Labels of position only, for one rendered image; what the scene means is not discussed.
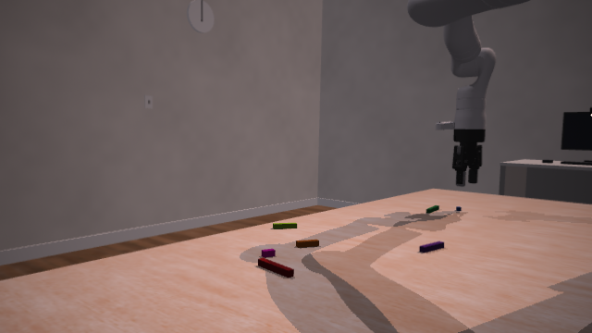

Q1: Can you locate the orange rod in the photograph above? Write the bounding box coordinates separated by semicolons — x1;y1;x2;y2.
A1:
296;240;319;248

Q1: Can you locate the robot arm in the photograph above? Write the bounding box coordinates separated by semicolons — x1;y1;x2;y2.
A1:
407;0;530;130

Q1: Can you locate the purple rod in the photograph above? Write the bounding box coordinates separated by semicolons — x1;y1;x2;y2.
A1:
419;241;444;253

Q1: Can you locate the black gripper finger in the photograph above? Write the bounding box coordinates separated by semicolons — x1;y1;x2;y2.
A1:
452;145;475;187
468;145;482;183

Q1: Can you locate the small magenta block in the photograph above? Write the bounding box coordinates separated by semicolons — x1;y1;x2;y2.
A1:
262;249;276;258

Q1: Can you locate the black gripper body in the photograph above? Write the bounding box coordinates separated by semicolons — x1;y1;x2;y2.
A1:
453;129;486;160

